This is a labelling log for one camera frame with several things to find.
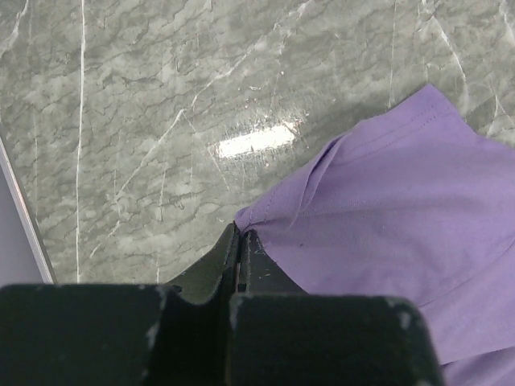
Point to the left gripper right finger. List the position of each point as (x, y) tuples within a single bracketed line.
[(280, 335)]

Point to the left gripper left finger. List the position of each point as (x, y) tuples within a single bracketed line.
[(97, 334)]

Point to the purple t shirt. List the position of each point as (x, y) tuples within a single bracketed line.
[(411, 203)]

